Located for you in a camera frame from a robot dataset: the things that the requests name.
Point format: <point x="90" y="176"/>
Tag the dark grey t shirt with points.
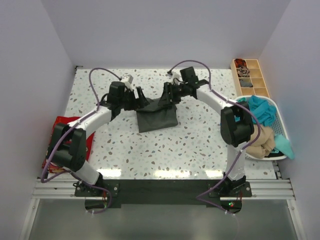
<point x="154" y="117"/>

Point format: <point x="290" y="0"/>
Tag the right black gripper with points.
<point x="167" y="98"/>

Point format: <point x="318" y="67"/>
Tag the patterned rolled socks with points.
<point x="243" y="72"/>

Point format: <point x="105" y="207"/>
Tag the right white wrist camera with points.
<point x="174" y="77"/>

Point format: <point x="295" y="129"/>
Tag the grey rolled socks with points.
<point x="245" y="83"/>

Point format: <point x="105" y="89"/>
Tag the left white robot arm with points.
<point x="89" y="122"/>

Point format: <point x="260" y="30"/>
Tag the red black rolled socks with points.
<point x="240" y="63"/>

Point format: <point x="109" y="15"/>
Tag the aluminium rail frame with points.
<point x="57" y="189"/>

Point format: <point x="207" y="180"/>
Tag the wooden compartment organizer box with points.
<point x="256" y="77"/>

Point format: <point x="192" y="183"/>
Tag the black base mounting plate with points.
<point x="113" y="193"/>

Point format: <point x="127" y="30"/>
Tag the white perforated laundry basket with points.
<point x="279" y="128"/>

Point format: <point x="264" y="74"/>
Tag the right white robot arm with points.
<point x="236" y="125"/>

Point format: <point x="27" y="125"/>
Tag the teal t shirt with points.
<point x="264" y="115"/>

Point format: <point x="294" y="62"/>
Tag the beige t shirt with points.
<point x="264" y="144"/>

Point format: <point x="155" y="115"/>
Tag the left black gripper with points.
<point x="140" y="102"/>

